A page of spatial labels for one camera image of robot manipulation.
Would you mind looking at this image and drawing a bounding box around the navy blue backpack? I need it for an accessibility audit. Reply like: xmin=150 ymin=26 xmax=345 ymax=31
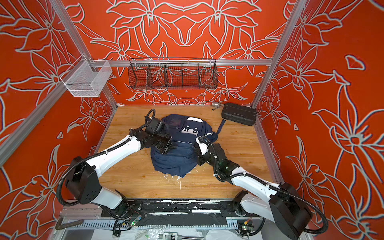
xmin=151 ymin=114 xmax=226 ymax=178

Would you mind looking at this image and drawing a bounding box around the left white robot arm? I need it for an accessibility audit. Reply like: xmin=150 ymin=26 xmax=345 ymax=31
xmin=56 ymin=128 xmax=172 ymax=210

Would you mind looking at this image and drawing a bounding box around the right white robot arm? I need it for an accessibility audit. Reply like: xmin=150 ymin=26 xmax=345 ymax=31
xmin=196 ymin=136 xmax=329 ymax=240

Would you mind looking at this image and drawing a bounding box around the black hard plastic case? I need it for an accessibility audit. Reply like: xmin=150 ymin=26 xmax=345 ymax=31
xmin=222 ymin=103 xmax=257 ymax=126

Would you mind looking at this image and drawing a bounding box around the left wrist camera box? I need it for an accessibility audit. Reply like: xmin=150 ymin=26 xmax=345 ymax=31
xmin=145 ymin=117 xmax=169 ymax=136

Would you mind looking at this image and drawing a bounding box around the black wire wall basket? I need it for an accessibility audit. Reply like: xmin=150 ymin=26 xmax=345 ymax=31
xmin=128 ymin=59 xmax=219 ymax=90

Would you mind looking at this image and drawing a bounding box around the white wire wall basket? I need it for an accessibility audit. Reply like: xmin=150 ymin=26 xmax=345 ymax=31
xmin=60 ymin=55 xmax=113 ymax=97

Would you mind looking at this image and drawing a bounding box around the rusty metal bracket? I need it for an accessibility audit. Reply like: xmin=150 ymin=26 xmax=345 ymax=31
xmin=55 ymin=218 xmax=84 ymax=230

